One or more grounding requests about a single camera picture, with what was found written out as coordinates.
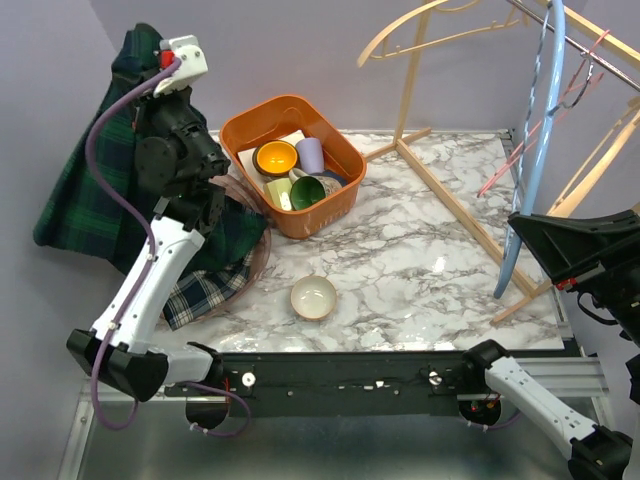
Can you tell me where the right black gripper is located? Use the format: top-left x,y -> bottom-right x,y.
508,203 -> 640,341

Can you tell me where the light blue hanger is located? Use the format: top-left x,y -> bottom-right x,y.
493,0 -> 569,300

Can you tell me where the pink wire hanger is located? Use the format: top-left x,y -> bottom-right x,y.
477,28 -> 612,199

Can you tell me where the navy plaid skirt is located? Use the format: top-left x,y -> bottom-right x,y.
162,249 -> 255,331

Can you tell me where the dark green plaid skirt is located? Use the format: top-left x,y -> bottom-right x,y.
33,23 -> 268,274

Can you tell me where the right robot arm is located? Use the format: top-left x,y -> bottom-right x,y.
459,208 -> 639,479

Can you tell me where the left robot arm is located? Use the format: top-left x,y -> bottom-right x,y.
66,88 -> 230,402

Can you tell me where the beige empty hanger left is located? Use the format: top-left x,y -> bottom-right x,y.
356,1 -> 530,68

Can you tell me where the wooden clothes rack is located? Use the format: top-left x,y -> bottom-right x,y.
365,1 -> 639,325

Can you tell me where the orange plastic bin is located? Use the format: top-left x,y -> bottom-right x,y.
219,95 -> 367,240

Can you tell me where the small white ceramic bowl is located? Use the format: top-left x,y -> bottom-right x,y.
290,275 -> 338,321

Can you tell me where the green cup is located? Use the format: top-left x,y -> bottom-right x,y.
290,176 -> 326,211

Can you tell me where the lavender cup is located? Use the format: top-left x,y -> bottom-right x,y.
295,137 -> 325,174

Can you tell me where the orange bowl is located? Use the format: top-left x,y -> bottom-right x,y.
252,140 -> 299,177

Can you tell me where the white paper sheet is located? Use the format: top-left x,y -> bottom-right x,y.
238,130 -> 305,179

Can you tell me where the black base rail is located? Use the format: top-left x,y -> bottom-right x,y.
164,349 -> 516,419

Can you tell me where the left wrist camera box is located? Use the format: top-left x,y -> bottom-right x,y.
153,35 -> 208,98

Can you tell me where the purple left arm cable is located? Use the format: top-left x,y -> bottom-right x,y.
84,59 -> 251,439

